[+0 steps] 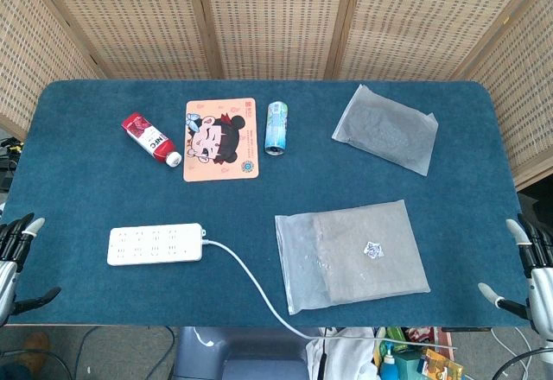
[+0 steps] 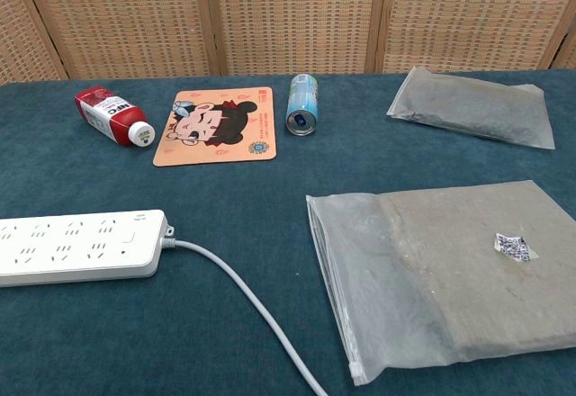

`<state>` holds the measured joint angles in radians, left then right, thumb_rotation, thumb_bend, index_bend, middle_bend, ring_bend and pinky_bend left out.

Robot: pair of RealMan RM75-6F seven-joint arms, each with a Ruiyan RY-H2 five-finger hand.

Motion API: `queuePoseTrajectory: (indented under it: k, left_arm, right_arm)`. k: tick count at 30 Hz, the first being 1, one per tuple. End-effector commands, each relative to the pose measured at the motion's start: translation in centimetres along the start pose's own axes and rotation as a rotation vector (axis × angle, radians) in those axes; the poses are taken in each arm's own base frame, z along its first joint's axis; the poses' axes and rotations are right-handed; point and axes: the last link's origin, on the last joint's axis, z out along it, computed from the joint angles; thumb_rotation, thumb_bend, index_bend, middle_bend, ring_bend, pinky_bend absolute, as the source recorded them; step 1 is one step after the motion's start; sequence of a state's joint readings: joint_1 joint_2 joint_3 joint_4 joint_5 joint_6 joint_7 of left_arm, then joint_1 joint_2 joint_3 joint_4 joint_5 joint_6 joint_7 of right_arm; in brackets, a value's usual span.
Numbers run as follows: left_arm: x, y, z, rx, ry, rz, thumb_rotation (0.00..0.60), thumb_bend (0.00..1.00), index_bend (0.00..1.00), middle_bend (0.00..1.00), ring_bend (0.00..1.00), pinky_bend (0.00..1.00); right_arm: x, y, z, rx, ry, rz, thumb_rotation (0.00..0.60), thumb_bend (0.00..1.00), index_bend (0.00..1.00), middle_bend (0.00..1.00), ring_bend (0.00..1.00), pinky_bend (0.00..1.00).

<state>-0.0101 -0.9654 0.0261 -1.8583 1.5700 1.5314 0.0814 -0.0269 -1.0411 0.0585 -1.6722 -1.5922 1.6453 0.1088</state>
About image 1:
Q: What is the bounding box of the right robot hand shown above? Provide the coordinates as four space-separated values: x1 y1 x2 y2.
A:
477 213 553 339

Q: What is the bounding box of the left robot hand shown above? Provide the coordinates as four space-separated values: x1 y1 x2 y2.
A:
0 212 62 327

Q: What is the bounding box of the white power strip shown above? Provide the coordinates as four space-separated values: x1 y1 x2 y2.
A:
106 223 207 267

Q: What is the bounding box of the yellow snack package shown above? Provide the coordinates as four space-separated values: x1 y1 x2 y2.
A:
417 347 464 380

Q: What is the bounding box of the blue spray bottle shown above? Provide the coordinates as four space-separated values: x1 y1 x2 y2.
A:
378 339 405 380

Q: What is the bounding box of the large translucent zip bag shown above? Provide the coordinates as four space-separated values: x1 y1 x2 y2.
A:
274 199 431 316

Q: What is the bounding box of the red juice bottle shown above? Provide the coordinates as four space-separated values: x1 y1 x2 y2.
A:
120 111 183 168

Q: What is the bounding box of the small translucent plastic bag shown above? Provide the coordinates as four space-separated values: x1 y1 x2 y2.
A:
331 84 440 177

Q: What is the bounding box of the white cloth bag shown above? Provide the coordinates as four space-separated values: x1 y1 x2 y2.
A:
305 326 381 380

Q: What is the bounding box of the cartoon girl mouse pad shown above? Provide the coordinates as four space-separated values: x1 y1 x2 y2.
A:
182 97 262 183

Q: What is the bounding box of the blue plastic stool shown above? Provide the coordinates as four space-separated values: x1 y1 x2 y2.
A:
173 326 321 380

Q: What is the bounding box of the blue table cloth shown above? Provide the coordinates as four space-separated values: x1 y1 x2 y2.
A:
3 79 534 328

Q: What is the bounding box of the light blue drink can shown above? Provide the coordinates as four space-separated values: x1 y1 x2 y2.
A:
264 101 290 157

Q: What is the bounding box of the woven folding screen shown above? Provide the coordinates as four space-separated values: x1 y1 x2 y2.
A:
0 0 553 191

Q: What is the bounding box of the white floor cable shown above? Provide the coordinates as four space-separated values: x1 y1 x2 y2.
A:
490 326 545 380

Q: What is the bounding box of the black floor cable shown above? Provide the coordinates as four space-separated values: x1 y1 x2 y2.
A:
64 326 178 380

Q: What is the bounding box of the white power cable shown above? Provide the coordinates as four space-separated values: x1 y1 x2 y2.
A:
201 237 460 352

